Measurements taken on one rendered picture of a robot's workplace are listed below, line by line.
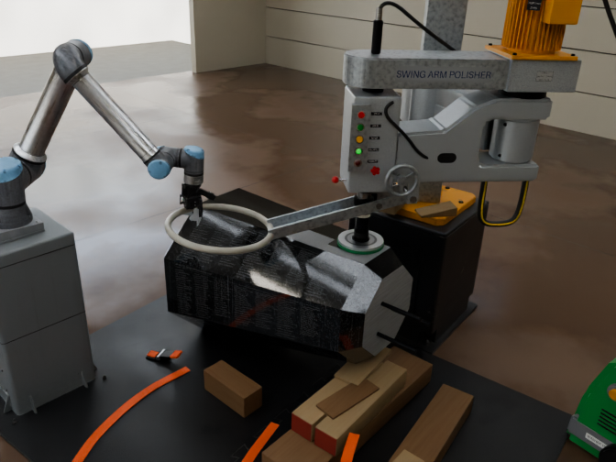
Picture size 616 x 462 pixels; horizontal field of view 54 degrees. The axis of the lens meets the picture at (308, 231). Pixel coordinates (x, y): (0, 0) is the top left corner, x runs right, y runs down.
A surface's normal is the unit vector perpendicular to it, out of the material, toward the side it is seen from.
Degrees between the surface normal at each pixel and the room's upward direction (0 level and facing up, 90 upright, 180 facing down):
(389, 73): 90
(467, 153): 90
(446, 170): 90
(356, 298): 54
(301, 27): 90
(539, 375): 0
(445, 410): 0
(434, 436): 0
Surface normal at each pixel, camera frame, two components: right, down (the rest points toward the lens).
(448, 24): -0.12, 0.43
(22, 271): 0.73, 0.32
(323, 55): -0.69, 0.29
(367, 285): 0.07, -0.18
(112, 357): 0.04, -0.90
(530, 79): 0.12, 0.44
